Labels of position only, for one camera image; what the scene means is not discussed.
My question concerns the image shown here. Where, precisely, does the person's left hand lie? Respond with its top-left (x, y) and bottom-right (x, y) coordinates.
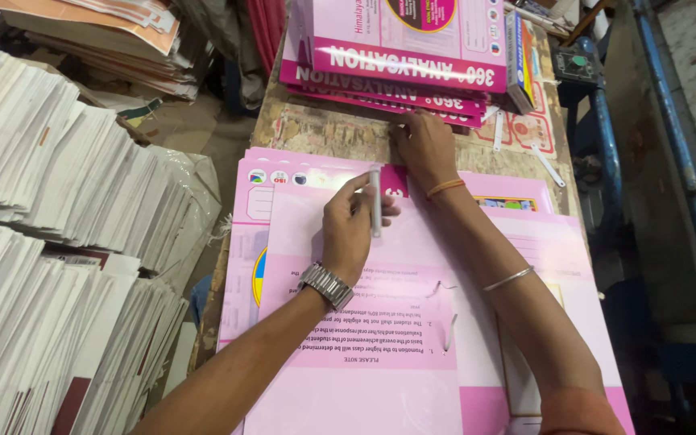
top-left (322, 172), bottom-right (402, 285)

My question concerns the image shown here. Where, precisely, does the person's right hand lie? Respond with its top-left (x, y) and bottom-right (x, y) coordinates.
top-left (389, 109), bottom-right (465, 193)

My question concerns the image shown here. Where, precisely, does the silver metal wristwatch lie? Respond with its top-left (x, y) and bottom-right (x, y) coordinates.
top-left (296, 261), bottom-right (355, 311)

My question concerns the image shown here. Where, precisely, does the stack of folded magenta folders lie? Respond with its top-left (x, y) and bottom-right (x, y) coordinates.
top-left (278, 0), bottom-right (509, 129)

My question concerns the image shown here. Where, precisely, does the pile of flat pink folders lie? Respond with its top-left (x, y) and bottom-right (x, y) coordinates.
top-left (215, 147), bottom-right (557, 435)

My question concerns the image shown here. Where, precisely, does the red printed paper sheet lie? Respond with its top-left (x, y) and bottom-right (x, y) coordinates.
top-left (475, 79), bottom-right (559, 159)

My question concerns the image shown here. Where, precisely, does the metal fastener prong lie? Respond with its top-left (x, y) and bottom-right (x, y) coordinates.
top-left (442, 313), bottom-right (459, 354)
top-left (425, 280), bottom-right (459, 298)

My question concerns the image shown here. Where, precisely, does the blue and orange carton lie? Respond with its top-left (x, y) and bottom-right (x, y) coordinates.
top-left (504, 9), bottom-right (537, 116)

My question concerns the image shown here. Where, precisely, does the thin silver bangle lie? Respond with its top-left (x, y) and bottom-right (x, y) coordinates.
top-left (482, 266), bottom-right (535, 293)

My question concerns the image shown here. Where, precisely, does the clear plastic bag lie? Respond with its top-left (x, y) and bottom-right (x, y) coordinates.
top-left (143, 145), bottom-right (223, 294)

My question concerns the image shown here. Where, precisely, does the open pink printed folder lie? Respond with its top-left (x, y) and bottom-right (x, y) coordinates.
top-left (242, 166), bottom-right (636, 435)

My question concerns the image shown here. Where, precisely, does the red folded cloth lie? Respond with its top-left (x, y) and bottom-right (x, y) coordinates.
top-left (245, 0), bottom-right (288, 78)

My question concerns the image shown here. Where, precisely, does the heap of white paper stacks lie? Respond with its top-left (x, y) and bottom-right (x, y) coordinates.
top-left (0, 0), bottom-right (223, 435)

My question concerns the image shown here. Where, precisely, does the stack of orange white cardstock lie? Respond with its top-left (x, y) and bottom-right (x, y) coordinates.
top-left (0, 0), bottom-right (207, 102)

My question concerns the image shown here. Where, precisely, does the orange thread bracelet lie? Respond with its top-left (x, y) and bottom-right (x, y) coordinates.
top-left (425, 178), bottom-right (466, 200)

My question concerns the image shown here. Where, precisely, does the black switch box green button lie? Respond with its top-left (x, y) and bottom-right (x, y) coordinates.
top-left (550, 45), bottom-right (604, 87)

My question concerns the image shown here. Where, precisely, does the blue metal machine frame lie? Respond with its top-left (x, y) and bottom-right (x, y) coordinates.
top-left (556, 0), bottom-right (696, 435)

